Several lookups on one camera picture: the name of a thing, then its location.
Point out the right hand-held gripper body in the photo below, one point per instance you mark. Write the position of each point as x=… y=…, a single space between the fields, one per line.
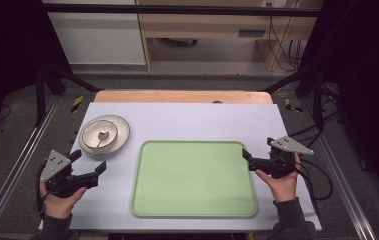
x=288 y=145

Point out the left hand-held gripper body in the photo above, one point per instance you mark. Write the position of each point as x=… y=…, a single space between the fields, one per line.
x=55 y=165

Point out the cream bowl with dark rim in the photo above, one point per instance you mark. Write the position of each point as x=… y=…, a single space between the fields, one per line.
x=92 y=133

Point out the metal spoon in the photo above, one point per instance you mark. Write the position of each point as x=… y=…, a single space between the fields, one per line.
x=103 y=135

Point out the cream plate with dark rim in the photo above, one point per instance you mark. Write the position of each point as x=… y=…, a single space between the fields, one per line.
x=123 y=131

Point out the green tray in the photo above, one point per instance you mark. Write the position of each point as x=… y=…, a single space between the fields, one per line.
x=193 y=180

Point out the person's right hand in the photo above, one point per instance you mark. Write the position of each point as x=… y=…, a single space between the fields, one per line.
x=285 y=188

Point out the person's left hand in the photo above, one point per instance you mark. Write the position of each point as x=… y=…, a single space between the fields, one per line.
x=58 y=206

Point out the yellow black tape marker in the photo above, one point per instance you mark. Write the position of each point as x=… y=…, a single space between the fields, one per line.
x=77 y=104
x=290 y=105

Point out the white table mat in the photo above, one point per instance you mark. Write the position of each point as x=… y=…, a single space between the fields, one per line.
x=183 y=121

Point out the wooden table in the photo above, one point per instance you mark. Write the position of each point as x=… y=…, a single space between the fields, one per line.
x=177 y=96

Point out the black curtain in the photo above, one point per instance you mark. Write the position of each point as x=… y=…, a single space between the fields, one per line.
x=367 y=83
x=7 y=60

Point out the white cabinet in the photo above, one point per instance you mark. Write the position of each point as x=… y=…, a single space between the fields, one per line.
x=97 y=36

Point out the wooden desk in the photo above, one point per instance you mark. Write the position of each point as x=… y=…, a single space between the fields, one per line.
x=210 y=26

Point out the aluminium floor rail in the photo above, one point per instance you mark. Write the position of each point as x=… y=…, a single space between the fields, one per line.
x=340 y=180
x=20 y=163

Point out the white wall socket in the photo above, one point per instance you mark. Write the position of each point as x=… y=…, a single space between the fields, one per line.
x=273 y=3

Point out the black metal frame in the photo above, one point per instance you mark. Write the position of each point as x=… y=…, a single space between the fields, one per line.
x=177 y=10

